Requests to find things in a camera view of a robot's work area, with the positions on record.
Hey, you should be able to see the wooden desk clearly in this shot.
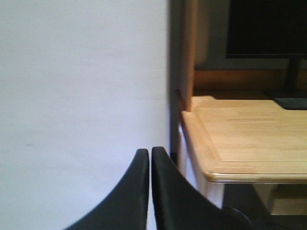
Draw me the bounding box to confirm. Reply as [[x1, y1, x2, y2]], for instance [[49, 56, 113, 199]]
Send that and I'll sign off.
[[176, 0, 307, 215]]

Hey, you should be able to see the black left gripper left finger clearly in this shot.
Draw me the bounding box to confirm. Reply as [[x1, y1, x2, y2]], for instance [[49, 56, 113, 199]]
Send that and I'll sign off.
[[67, 149, 149, 230]]

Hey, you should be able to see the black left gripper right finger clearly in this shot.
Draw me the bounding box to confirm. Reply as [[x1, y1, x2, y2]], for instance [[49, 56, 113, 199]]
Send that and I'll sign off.
[[152, 147, 252, 230]]

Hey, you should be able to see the black computer monitor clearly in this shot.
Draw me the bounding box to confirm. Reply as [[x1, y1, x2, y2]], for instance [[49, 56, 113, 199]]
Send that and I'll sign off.
[[226, 0, 307, 110]]

